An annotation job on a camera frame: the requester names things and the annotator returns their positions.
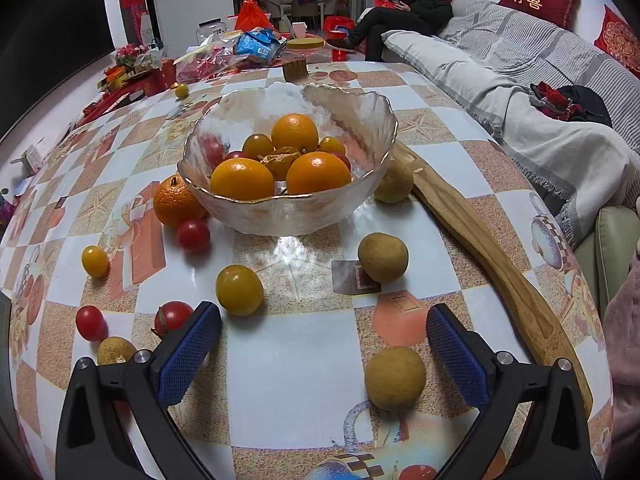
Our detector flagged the clear plastic container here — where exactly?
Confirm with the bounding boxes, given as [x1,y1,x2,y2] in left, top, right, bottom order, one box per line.
[197,20,223,46]

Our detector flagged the flower bouquet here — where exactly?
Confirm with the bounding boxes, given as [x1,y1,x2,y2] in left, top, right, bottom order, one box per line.
[115,44,146,72]

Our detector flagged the red plastic bag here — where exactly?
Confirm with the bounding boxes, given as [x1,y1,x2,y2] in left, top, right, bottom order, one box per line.
[234,0,275,31]

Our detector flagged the red tomato with calyx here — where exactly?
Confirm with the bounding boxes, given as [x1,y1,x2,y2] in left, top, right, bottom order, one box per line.
[153,301,195,337]

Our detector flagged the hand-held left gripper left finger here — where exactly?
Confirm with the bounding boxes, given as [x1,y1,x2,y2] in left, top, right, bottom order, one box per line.
[56,301,223,480]

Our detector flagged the long wooden tray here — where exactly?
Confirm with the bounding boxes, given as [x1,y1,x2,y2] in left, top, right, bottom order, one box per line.
[392,140,594,418]

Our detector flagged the blue snack bag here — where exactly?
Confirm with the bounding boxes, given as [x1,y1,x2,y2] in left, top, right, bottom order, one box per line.
[235,30,283,57]

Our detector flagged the dark and red clothes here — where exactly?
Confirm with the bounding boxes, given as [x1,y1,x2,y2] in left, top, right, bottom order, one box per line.
[530,81,613,128]

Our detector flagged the mandarin orange with stem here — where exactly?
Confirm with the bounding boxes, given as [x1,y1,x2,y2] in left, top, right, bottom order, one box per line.
[153,174,208,229]

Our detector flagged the clear bag of red candies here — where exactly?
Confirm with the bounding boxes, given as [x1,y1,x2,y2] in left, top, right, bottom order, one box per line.
[176,45,251,83]

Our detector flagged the wrinkled brown-orange fruit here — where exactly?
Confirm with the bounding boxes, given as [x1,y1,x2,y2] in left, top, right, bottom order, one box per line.
[262,146,303,179]

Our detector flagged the large yellow tomato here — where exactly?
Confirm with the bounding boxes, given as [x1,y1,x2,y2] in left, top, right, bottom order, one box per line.
[215,264,265,317]

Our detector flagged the dining table with chairs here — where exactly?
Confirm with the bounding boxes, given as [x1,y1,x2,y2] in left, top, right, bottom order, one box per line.
[260,0,351,21]

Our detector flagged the small white box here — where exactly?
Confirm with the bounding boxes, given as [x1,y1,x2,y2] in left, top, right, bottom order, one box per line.
[10,142,43,171]

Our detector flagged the pale green cushion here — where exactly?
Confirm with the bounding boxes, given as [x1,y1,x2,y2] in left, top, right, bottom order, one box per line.
[572,205,640,311]

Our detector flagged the large orange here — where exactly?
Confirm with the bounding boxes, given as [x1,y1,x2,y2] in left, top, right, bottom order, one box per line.
[286,151,352,195]
[210,157,276,201]
[271,113,320,153]

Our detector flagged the flat red boxes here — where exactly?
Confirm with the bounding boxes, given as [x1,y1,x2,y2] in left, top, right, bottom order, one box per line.
[75,77,151,126]

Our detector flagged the red patterned cushion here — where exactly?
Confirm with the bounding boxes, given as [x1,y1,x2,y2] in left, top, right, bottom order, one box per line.
[594,4,640,81]

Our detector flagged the tan longan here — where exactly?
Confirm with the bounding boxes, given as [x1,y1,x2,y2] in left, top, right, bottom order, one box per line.
[364,346,427,411]
[96,336,137,366]
[357,232,409,284]
[374,159,415,204]

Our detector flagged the pink fuzzy clothing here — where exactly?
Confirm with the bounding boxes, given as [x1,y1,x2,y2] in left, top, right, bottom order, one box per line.
[602,245,640,480]

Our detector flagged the yellow round tin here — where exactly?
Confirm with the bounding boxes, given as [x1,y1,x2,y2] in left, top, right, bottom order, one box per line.
[286,35,326,51]

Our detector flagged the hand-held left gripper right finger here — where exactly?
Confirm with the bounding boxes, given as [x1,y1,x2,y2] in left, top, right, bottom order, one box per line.
[425,302,601,480]

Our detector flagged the black television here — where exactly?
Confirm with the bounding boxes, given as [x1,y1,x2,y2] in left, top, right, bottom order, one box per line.
[0,0,116,141]

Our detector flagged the clear glass fruit bowl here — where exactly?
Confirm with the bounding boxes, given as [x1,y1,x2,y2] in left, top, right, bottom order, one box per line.
[177,82,399,236]

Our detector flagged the checkered printed tablecloth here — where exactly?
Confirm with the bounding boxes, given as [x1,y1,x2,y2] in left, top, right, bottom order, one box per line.
[0,57,616,480]

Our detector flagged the sofa with grey cover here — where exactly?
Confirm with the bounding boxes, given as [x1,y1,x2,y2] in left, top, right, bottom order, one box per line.
[357,0,640,261]

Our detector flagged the red gift box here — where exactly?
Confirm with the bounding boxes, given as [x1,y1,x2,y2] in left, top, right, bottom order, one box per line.
[145,58,177,96]

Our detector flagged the red bucket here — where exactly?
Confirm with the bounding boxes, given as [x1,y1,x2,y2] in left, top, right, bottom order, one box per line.
[325,32,357,61]

